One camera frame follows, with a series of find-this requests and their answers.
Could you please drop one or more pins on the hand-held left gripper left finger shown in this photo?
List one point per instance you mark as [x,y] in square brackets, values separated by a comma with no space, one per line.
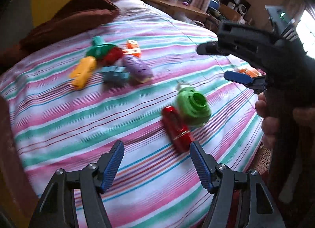
[112,166]

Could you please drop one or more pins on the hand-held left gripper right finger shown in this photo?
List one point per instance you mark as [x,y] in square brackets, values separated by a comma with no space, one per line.
[201,166]

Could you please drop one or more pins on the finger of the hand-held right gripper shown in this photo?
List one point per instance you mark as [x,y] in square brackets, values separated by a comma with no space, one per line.
[246,38]
[237,76]

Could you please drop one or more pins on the yellow plastic toy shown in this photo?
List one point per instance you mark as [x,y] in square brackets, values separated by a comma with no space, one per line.
[82,73]

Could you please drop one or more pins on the person's right hand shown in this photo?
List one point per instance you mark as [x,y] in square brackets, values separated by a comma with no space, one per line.
[267,119]

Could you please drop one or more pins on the cluttered shelf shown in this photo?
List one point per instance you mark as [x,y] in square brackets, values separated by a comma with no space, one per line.
[231,1]

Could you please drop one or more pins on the red plastic toy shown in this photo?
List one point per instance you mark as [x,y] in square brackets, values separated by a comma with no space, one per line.
[177,129]

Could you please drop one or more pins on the window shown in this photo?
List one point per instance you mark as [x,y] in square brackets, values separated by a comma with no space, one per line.
[310,33]

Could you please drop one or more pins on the striped bed sheet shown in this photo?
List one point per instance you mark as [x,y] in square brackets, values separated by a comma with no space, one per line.
[73,119]

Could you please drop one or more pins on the wooden side desk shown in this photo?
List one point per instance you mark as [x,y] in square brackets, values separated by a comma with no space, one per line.
[172,5]

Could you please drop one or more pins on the blue toy block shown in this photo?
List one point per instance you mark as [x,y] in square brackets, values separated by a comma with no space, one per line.
[115,75]

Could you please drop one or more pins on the purple plastic toy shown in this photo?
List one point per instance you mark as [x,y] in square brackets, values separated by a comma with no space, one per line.
[137,69]

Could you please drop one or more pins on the orange linked cubes block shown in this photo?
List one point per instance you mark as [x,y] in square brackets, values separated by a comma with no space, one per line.
[131,47]

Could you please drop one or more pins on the green plunger-shaped toy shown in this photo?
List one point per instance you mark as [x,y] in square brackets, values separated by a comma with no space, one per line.
[98,48]

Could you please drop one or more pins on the brown blanket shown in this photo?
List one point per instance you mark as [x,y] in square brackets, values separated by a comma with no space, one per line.
[73,16]

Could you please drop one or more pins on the green toy camera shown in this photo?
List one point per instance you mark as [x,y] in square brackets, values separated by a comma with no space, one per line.
[194,107]

